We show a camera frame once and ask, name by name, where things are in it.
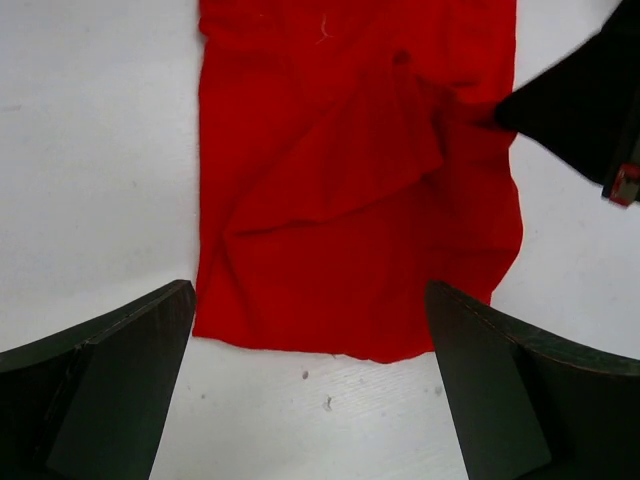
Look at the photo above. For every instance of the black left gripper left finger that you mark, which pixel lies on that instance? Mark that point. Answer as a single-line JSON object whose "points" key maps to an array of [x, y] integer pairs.
{"points": [[90, 402]]}

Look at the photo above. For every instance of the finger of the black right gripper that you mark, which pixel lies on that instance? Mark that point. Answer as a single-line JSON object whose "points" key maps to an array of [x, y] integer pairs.
{"points": [[585, 108]]}

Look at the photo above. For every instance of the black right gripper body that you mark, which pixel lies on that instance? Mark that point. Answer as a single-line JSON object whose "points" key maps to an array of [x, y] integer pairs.
{"points": [[623, 186]]}

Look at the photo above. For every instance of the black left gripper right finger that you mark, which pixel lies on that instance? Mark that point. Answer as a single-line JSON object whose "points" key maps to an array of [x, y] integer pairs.
{"points": [[529, 404]]}

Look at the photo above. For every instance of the red t-shirt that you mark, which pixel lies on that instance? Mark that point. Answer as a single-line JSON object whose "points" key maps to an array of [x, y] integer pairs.
{"points": [[348, 157]]}

